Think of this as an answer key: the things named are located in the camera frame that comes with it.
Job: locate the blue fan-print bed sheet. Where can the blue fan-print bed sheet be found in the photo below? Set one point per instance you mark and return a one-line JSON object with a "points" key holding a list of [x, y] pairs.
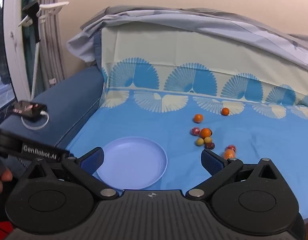
{"points": [[169, 55]]}

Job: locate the white window frame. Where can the white window frame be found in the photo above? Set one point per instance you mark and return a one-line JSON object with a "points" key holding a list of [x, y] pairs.
{"points": [[15, 42]]}

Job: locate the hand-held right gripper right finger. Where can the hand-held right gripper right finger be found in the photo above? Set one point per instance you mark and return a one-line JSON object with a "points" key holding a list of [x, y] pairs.
{"points": [[212, 163]]}

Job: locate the black smartphone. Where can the black smartphone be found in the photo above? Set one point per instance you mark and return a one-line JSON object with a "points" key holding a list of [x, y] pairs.
{"points": [[26, 108]]}

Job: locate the grey duvet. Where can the grey duvet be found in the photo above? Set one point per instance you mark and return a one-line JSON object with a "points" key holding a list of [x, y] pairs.
{"points": [[193, 20]]}

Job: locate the red garment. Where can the red garment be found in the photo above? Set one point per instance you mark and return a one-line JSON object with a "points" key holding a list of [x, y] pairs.
{"points": [[1, 231]]}

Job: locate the small yellow-green fruit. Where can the small yellow-green fruit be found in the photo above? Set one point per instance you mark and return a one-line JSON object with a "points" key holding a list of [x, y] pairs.
{"points": [[199, 142], [207, 140]]}

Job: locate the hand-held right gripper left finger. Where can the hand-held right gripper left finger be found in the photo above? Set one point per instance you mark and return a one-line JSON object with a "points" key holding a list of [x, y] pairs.
{"points": [[92, 161]]}

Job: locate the black garment steamer head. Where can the black garment steamer head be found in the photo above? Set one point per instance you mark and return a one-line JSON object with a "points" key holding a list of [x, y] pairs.
{"points": [[32, 12]]}

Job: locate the plastic-wrapped tangerine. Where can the plastic-wrapped tangerine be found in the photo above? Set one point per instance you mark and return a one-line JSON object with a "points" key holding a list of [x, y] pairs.
{"points": [[228, 154], [205, 132]]}

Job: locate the white plastic hanger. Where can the white plastic hanger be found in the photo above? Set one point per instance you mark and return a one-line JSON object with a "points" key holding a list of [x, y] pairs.
{"points": [[52, 7]]}

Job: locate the light purple plastic plate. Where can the light purple plastic plate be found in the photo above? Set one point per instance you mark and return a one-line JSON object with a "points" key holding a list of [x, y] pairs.
{"points": [[134, 160]]}

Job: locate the orange tangerine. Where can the orange tangerine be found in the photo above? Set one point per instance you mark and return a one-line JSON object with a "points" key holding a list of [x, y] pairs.
{"points": [[225, 111], [198, 118]]}

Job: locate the small white clip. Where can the small white clip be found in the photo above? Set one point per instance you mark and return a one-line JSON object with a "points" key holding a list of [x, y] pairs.
{"points": [[52, 81]]}

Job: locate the person's left hand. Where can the person's left hand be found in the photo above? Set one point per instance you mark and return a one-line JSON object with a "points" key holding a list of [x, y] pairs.
{"points": [[4, 177]]}

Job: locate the grey curtain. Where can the grey curtain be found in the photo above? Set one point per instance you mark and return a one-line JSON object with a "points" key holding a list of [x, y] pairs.
{"points": [[50, 42]]}

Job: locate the dark red jujube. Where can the dark red jujube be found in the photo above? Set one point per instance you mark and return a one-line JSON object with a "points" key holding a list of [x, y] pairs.
{"points": [[210, 145], [195, 131]]}

